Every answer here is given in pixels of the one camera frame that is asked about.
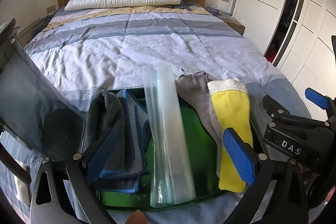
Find red object by wardrobe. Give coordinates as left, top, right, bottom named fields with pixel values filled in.
left=265, top=48, right=277, bottom=63

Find white sliding wardrobe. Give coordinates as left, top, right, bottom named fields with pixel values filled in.
left=233, top=0, right=335, bottom=120

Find white cloth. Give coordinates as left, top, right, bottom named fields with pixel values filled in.
left=14, top=176, right=31, bottom=206

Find dark teal fluffy towel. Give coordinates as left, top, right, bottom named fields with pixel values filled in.
left=83, top=89, right=151, bottom=193

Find yellow textured towel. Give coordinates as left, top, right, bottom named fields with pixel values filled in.
left=207, top=77, right=255, bottom=193

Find striped bed quilt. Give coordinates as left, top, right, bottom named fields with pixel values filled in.
left=0, top=2, right=313, bottom=224

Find dark green tray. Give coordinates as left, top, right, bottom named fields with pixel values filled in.
left=97, top=97, right=230, bottom=211

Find grey cloth face mask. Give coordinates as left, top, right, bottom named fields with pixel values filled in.
left=175, top=71, right=222, bottom=176

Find left wall switch plate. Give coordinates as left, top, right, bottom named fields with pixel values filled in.
left=47, top=5, right=56, bottom=13

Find dark clothes pile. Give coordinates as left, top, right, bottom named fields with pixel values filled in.
left=33, top=15, right=53, bottom=35

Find purple items on nightstand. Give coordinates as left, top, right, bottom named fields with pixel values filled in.
left=206, top=5, right=230, bottom=16

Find smoky glass pitcher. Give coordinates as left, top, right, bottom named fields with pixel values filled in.
left=1, top=19, right=85, bottom=161

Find person's left hand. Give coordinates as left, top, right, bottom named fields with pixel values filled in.
left=125, top=210, right=147, bottom=224

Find person's right hand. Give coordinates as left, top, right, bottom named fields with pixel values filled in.
left=298, top=164, right=311, bottom=181

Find right wooden nightstand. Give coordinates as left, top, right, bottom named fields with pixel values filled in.
left=221, top=16, right=245, bottom=35

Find translucent plastic sleeve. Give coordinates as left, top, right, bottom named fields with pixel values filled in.
left=143, top=64, right=196, bottom=208

